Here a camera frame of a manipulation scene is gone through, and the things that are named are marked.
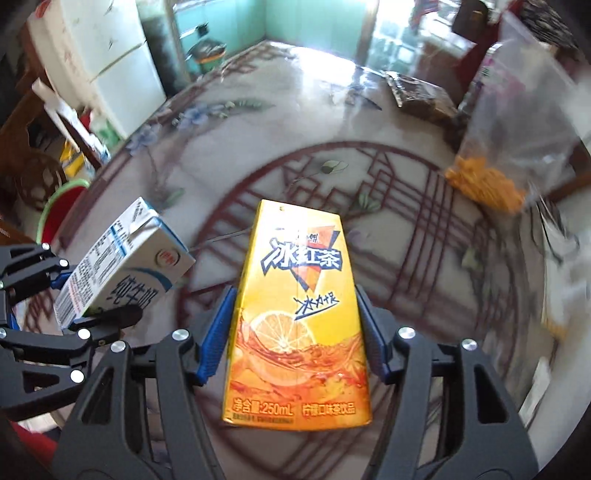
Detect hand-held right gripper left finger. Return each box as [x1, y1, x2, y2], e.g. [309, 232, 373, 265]
[51, 285, 237, 480]

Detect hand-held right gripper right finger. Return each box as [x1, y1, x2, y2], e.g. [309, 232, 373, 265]
[355, 285, 542, 480]

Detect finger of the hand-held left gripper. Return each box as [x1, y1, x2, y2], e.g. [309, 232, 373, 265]
[0, 305, 145, 419]
[0, 243, 73, 306]

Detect green rimmed red basin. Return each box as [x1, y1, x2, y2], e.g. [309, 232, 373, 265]
[36, 178, 92, 246]

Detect white milk carton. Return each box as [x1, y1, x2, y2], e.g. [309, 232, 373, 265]
[54, 196, 197, 331]

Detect yellow tea carton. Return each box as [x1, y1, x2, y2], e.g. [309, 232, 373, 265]
[221, 199, 373, 428]

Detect green trash bin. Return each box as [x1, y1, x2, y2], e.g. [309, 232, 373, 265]
[187, 39, 228, 75]

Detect yellow plastic item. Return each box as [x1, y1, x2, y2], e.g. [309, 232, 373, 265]
[59, 140, 87, 179]

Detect carved wooden chair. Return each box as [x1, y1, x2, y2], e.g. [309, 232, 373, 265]
[0, 78, 105, 228]

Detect white refrigerator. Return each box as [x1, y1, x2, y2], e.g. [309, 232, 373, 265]
[26, 0, 168, 140]

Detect floral tablecloth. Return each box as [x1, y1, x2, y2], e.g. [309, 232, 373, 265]
[14, 39, 591, 480]

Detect dark snack packet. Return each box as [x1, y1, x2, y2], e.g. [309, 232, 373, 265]
[385, 69, 459, 123]

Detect clear bag of orange snacks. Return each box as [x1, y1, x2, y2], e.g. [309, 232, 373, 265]
[444, 11, 585, 214]

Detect white cloth strap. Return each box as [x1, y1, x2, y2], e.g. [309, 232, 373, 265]
[31, 78, 94, 158]

